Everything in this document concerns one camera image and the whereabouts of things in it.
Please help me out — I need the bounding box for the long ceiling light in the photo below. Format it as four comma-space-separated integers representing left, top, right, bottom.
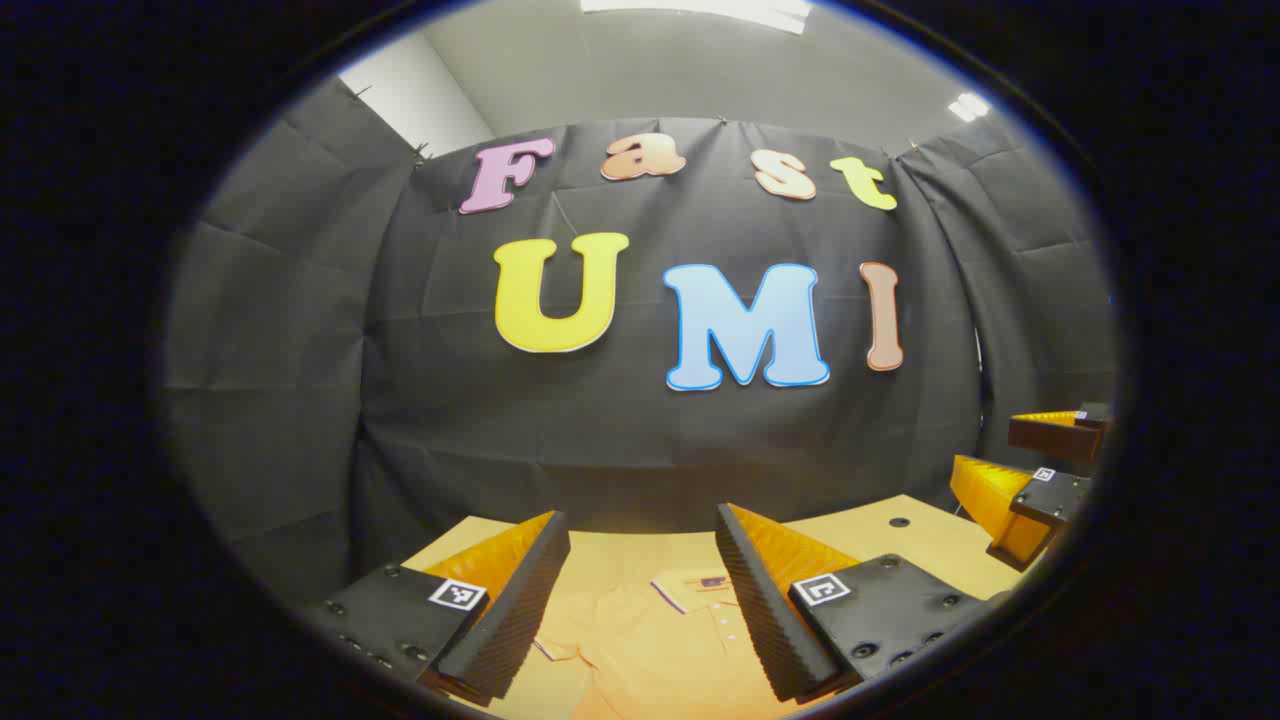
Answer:
580, 0, 813, 35

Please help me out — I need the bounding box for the black backdrop cloth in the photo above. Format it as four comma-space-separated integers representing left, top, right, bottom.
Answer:
160, 75, 1121, 601

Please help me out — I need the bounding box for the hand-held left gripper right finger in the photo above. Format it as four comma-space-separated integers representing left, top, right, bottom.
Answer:
714, 503, 1011, 706

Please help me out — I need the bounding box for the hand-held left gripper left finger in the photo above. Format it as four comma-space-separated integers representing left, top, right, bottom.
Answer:
300, 510, 571, 706

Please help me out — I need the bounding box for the orange T-shirt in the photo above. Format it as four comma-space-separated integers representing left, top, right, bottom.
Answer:
530, 568, 801, 720

